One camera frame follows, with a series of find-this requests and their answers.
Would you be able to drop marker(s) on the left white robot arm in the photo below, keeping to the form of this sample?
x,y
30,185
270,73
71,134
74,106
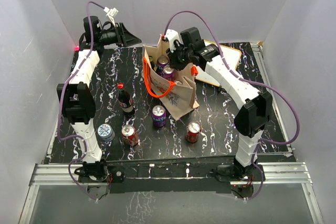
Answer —
x,y
77,105

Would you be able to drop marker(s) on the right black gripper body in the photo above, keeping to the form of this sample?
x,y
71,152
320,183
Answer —
x,y
180,56

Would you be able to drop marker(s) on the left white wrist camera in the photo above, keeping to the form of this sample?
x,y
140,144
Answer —
x,y
111,14

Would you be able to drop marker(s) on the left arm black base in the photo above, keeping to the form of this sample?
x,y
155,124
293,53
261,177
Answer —
x,y
100,172

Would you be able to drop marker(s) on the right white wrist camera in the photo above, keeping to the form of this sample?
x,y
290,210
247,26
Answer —
x,y
173,38

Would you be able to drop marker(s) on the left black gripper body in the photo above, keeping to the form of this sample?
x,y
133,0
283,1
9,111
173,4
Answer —
x,y
114,36

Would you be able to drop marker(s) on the cola glass bottle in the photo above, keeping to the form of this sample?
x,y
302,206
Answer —
x,y
125,100

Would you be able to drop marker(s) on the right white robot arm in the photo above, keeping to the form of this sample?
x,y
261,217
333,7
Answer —
x,y
255,107

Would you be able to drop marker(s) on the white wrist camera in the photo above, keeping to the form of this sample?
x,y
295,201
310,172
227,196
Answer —
x,y
111,14
173,38

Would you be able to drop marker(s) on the blue white tin can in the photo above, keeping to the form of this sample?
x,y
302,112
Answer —
x,y
106,132

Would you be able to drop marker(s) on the small whiteboard wooden frame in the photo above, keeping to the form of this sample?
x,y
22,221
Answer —
x,y
232,57

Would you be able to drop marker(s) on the aluminium frame rail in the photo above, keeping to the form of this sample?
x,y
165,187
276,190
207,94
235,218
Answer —
x,y
173,193

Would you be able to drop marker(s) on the beige canvas tote bag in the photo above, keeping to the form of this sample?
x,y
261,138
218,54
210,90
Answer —
x,y
178,100

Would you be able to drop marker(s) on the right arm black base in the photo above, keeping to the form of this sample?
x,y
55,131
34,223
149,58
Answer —
x,y
236,173

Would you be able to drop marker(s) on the green glass bottle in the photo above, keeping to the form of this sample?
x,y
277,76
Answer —
x,y
152,63

